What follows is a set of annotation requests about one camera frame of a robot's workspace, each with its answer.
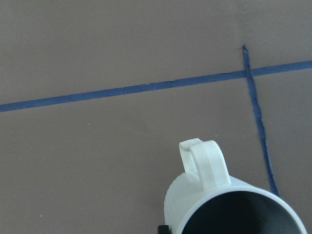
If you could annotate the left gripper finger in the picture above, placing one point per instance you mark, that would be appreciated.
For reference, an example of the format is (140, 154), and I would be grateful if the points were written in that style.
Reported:
(163, 229)

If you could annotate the white ribbed plastic mug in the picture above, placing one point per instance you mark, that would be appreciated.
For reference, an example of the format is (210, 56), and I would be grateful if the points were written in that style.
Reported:
(205, 199)

